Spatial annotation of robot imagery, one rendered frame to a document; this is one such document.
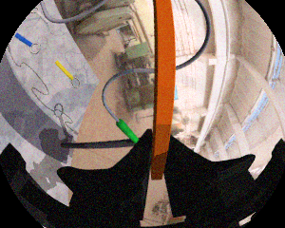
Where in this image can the long orange handle with grey tip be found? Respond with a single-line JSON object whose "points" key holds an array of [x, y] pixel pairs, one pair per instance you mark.
{"points": [[165, 79]]}

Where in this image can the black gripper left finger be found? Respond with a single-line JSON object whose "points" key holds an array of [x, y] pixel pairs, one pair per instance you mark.
{"points": [[125, 182]]}

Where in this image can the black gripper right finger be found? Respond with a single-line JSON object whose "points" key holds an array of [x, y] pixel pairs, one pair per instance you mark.
{"points": [[189, 176]]}

